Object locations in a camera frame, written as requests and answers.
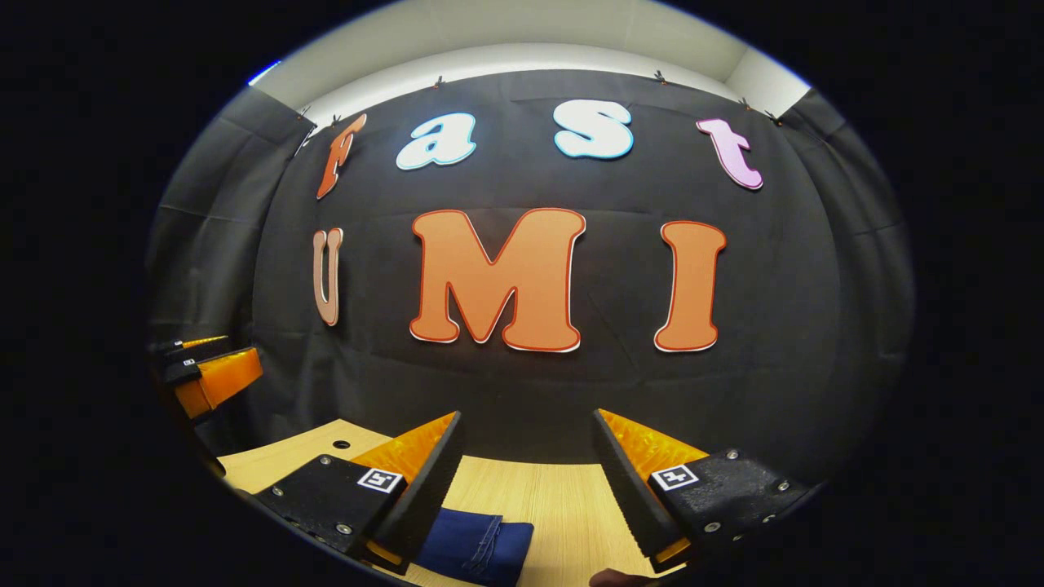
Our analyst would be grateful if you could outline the blue denim jeans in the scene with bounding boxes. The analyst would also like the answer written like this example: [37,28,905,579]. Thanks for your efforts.
[414,507,536,587]

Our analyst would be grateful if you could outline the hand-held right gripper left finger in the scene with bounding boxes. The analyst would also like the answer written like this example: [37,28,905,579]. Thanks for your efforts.
[251,410,467,574]

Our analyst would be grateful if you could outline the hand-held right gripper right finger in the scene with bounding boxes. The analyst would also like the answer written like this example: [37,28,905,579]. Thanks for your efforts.
[591,408,823,574]

